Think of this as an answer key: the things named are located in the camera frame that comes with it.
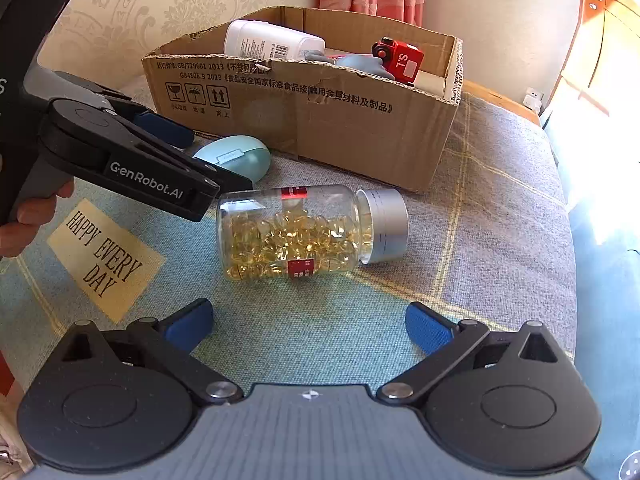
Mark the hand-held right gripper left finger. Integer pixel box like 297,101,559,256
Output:
60,297,246,407

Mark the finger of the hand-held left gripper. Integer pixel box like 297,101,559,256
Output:
100,87,195,150
192,160,253,194

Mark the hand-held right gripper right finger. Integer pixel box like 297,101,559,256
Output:
376,302,558,407

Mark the mint green oval case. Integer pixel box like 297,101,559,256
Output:
192,135,272,185

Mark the clear capsule bottle silver cap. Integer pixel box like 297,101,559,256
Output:
216,185,409,283

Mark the brown cardboard box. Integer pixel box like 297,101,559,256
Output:
141,6,465,193

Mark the white plastic bottle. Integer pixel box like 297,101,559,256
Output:
223,20,327,61

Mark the grey animal toy figure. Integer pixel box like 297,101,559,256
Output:
302,49,396,78

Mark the red toy train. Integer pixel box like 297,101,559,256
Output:
371,36,426,83

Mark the person's left hand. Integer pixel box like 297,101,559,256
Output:
0,180,76,260

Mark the plaid grey blanket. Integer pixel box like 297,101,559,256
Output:
0,72,578,461

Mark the blue floral bedsheet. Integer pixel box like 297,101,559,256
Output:
542,105,640,480

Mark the wooden headboard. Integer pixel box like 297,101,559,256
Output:
547,0,640,116

